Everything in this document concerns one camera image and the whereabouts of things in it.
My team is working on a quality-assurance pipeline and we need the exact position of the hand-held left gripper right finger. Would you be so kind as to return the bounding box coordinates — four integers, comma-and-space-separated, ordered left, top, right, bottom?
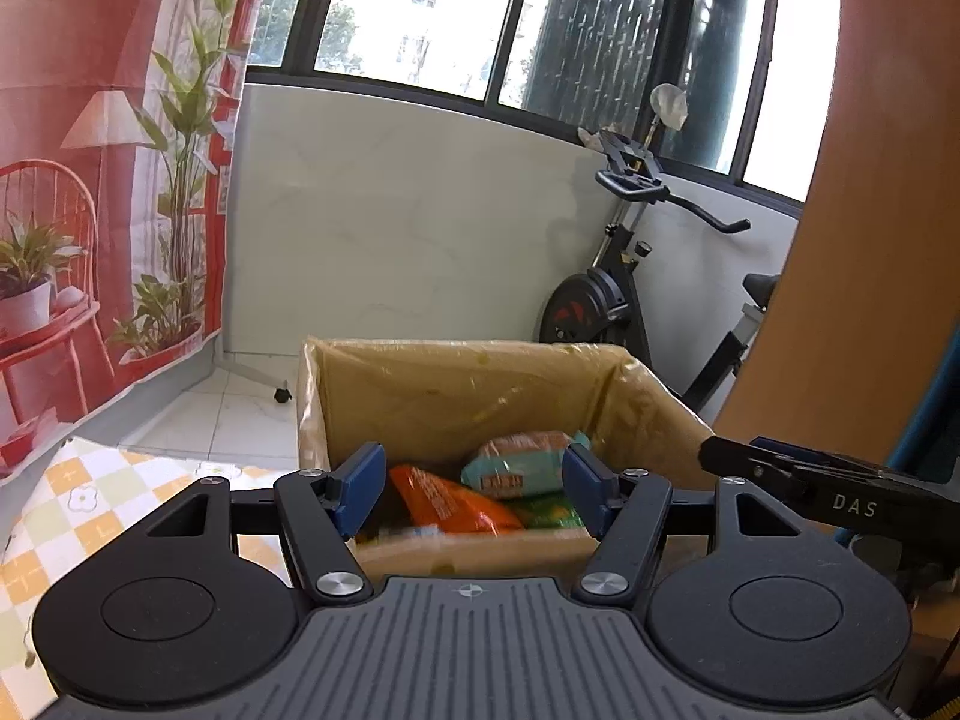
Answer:
562, 442, 807, 605

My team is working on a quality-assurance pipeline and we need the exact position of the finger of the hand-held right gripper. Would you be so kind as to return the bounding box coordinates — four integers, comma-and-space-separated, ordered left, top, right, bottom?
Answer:
699, 435, 812, 500
752, 435, 895, 478

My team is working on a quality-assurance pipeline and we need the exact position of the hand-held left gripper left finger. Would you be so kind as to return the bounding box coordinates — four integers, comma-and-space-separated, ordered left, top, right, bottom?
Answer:
139, 441, 387, 605

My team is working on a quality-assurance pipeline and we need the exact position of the green snack packet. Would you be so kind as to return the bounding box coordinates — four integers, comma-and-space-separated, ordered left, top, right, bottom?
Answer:
514, 493, 590, 533

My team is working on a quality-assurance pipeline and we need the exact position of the teal bread packet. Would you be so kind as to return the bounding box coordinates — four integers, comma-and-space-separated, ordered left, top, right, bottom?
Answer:
459, 430, 593, 500

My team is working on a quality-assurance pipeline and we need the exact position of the orange snack packet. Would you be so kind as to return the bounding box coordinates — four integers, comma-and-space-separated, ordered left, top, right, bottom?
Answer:
386, 463, 524, 539

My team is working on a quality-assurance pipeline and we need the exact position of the brown cardboard box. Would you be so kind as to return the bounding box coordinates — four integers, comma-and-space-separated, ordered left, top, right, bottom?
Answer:
298, 336, 719, 595

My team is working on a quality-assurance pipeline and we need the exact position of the blue cloth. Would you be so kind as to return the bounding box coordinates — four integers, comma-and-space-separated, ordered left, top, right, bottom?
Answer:
892, 345, 960, 481

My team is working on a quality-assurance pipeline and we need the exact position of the white stand leg with caster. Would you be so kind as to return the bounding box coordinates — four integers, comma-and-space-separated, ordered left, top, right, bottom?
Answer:
217, 358, 293, 404

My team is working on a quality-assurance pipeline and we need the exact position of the black exercise bike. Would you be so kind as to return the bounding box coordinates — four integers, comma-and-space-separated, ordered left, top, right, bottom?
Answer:
536, 127, 781, 421

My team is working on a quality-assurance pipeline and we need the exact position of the brown wooden board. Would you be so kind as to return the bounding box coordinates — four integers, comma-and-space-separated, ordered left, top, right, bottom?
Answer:
712, 0, 960, 466

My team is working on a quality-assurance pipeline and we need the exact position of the checkered floral tablecloth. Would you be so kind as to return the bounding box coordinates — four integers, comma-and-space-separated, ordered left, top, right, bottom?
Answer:
0, 435, 305, 691

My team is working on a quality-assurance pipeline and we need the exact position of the dark framed window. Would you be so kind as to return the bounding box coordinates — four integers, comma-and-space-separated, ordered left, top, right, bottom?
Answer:
244, 0, 845, 203

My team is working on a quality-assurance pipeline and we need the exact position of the printed wall tapestry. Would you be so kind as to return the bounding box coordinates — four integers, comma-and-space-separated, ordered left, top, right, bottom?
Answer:
0, 0, 282, 477

